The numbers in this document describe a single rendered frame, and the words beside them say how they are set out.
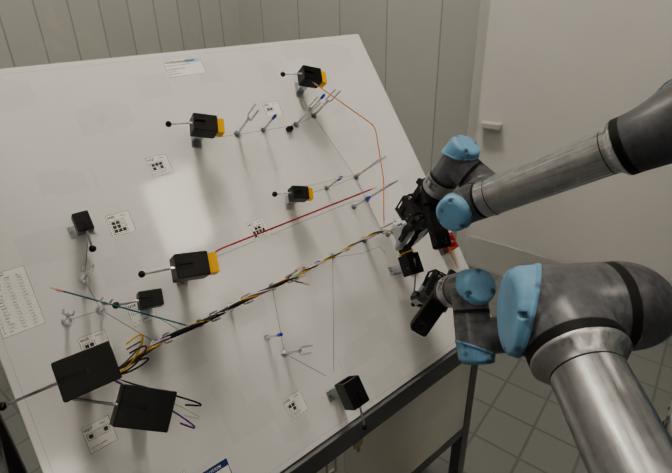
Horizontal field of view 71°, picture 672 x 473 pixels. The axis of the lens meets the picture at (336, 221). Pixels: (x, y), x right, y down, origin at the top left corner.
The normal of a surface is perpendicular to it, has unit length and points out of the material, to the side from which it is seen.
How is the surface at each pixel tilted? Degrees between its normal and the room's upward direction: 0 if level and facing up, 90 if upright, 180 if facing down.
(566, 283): 17
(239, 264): 52
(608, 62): 90
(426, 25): 90
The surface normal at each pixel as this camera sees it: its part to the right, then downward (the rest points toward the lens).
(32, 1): 0.79, 0.25
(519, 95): -0.62, 0.36
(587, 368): -0.49, -0.65
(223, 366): 0.49, -0.29
